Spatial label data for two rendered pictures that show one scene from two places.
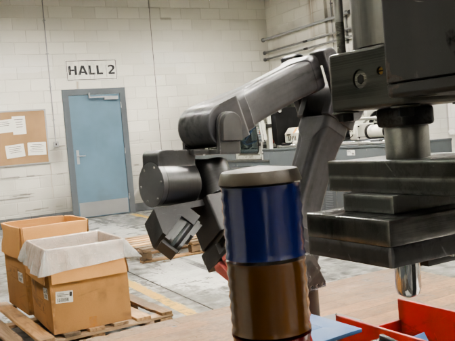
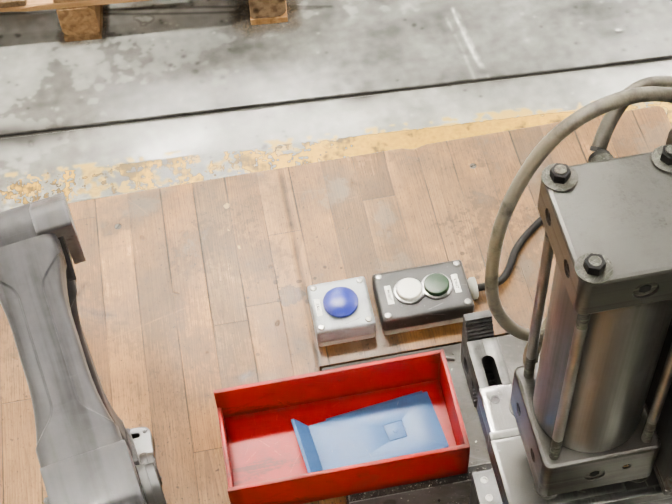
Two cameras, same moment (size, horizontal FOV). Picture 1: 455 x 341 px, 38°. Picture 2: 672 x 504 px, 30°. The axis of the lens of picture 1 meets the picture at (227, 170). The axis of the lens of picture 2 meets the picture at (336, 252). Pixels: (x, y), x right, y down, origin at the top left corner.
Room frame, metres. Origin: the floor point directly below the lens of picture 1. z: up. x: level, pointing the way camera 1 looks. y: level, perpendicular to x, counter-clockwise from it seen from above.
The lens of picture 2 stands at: (0.55, 0.33, 2.11)
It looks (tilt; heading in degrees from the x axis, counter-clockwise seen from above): 54 degrees down; 293
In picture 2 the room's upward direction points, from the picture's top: 4 degrees counter-clockwise
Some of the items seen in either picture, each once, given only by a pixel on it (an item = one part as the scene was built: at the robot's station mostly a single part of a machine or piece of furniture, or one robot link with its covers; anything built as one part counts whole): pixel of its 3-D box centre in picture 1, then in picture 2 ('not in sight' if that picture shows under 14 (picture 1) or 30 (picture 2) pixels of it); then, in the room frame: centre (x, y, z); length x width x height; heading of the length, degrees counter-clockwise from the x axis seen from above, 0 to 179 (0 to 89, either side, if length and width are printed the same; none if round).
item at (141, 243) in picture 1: (176, 242); not in sight; (7.37, 0.63, 0.07); 1.20 x 1.00 x 0.14; 119
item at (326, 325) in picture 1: (293, 313); not in sight; (0.76, -0.06, 1.00); 0.15 x 0.07 x 0.03; 30
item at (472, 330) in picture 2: not in sight; (482, 359); (0.69, -0.37, 0.95); 0.06 x 0.03 x 0.09; 120
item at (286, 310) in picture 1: (268, 292); not in sight; (0.31, -0.01, 1.14); 0.04 x 0.04 x 0.03
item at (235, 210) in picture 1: (263, 219); not in sight; (0.31, -0.01, 1.17); 0.04 x 0.04 x 0.03
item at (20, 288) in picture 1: (48, 261); not in sight; (4.67, 1.31, 0.43); 0.57 x 0.53 x 0.58; 31
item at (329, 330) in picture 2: not in sight; (341, 317); (0.87, -0.40, 0.90); 0.07 x 0.07 x 0.06; 30
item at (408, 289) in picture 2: not in sight; (409, 292); (0.80, -0.44, 0.93); 0.03 x 0.03 x 0.02
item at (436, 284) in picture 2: not in sight; (436, 287); (0.77, -0.45, 0.93); 0.03 x 0.03 x 0.02
